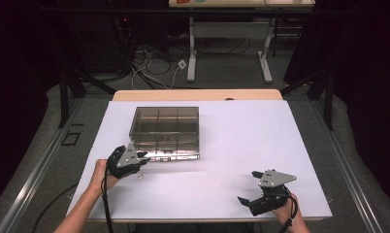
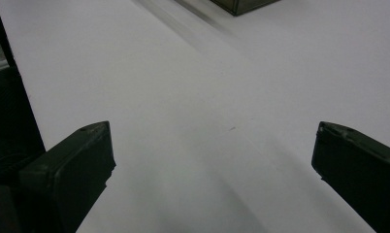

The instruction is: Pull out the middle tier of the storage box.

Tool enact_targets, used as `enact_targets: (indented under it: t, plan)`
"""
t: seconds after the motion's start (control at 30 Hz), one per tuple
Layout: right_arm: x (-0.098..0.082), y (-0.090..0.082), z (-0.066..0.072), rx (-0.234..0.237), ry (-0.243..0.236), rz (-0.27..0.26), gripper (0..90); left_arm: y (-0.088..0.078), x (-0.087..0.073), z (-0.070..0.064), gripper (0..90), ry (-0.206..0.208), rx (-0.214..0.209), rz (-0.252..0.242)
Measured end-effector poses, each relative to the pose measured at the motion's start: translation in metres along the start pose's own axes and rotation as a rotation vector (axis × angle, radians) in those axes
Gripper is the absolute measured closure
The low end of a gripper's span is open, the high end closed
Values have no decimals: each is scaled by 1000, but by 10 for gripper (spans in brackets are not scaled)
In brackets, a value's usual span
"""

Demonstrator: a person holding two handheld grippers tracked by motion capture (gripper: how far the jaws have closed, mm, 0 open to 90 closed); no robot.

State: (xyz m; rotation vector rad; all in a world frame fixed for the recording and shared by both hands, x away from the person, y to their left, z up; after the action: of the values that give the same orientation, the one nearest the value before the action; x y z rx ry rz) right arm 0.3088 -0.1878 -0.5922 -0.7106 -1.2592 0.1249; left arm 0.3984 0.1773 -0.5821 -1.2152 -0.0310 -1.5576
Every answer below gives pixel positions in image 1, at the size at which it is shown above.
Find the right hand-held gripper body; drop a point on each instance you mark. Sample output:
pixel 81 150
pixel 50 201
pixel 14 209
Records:
pixel 270 197

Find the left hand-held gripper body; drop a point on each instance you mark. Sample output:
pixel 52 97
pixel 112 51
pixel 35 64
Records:
pixel 125 160

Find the smoky transparent drawer box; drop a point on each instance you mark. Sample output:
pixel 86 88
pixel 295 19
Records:
pixel 165 123

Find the person's right hand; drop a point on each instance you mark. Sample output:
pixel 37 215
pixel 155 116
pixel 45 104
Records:
pixel 288 213

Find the person's left hand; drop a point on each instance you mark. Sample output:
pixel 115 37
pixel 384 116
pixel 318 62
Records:
pixel 101 176

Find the white table sheet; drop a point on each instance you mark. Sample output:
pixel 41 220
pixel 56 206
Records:
pixel 222 155

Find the person's dark clothing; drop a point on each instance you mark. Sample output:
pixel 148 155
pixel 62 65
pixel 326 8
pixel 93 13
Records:
pixel 189 228

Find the wooden table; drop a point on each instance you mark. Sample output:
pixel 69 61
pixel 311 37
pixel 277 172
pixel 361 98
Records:
pixel 196 94

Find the black metal stand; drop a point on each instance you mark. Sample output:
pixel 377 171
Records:
pixel 328 100
pixel 64 100

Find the white power adapter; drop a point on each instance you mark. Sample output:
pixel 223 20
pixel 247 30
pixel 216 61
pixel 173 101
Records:
pixel 182 64

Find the black equipment cabinet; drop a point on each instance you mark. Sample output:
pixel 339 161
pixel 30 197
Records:
pixel 99 42

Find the white-legged desk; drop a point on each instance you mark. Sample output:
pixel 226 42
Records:
pixel 230 30

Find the orange object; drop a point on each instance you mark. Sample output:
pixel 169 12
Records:
pixel 182 1

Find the teal object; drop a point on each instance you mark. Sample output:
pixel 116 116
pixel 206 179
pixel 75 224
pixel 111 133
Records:
pixel 200 1

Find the aluminium floor rail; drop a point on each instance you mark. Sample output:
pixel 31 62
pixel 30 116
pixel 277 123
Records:
pixel 348 174
pixel 38 174

